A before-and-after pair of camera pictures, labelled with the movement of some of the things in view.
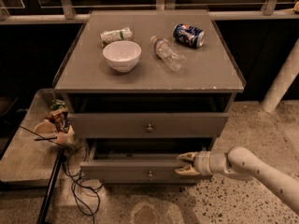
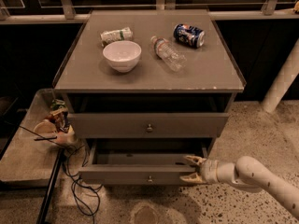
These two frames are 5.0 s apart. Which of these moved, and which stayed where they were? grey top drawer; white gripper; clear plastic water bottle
Moved: white gripper
Stayed: grey top drawer; clear plastic water bottle
